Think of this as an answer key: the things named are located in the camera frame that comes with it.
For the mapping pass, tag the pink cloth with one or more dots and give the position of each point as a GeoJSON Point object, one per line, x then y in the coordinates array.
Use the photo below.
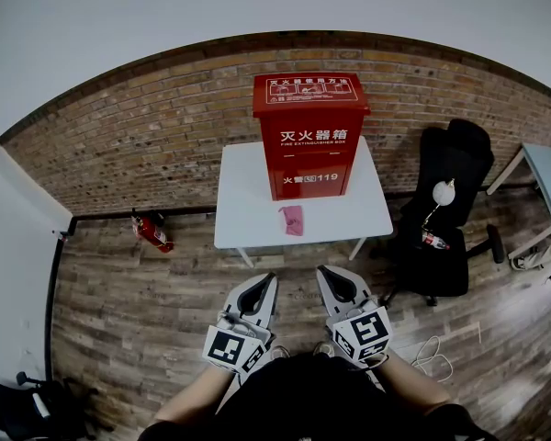
{"type": "Point", "coordinates": [294, 221]}

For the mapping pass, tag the red fire extinguisher box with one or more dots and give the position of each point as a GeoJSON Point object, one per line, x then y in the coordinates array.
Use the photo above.
{"type": "Point", "coordinates": [310, 154]}

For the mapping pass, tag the red fire extinguisher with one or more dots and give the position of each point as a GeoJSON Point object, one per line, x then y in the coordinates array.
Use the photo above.
{"type": "Point", "coordinates": [154, 234]}

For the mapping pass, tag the person's dark shirt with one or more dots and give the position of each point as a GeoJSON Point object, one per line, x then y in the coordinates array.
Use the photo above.
{"type": "Point", "coordinates": [317, 402]}

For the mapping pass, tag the black office chair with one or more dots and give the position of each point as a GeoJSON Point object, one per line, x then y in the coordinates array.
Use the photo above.
{"type": "Point", "coordinates": [441, 269]}

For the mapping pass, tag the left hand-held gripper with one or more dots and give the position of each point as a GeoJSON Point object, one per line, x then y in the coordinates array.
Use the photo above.
{"type": "Point", "coordinates": [225, 347]}

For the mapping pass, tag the small black floor object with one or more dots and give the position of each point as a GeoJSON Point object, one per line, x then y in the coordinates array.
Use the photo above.
{"type": "Point", "coordinates": [158, 218]}

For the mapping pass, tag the light blue desk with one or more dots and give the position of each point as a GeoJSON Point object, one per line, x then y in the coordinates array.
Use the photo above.
{"type": "Point", "coordinates": [548, 173]}

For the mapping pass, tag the plastic bottle with red label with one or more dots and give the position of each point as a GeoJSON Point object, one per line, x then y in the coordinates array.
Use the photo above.
{"type": "Point", "coordinates": [436, 241]}

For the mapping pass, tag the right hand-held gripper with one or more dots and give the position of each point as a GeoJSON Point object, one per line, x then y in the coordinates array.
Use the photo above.
{"type": "Point", "coordinates": [365, 331]}

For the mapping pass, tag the person's beige shoe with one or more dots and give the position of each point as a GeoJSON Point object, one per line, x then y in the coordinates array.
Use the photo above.
{"type": "Point", "coordinates": [323, 348]}
{"type": "Point", "coordinates": [279, 352]}

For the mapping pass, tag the person's right forearm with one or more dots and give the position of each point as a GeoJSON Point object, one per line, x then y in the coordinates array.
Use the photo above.
{"type": "Point", "coordinates": [413, 384]}

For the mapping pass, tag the white round ornament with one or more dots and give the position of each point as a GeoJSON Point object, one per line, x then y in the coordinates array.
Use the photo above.
{"type": "Point", "coordinates": [443, 193]}

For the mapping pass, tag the person's left forearm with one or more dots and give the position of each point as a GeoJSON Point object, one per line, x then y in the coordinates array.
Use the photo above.
{"type": "Point", "coordinates": [193, 398]}

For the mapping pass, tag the gold ornament stand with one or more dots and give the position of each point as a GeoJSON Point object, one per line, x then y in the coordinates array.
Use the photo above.
{"type": "Point", "coordinates": [430, 218]}

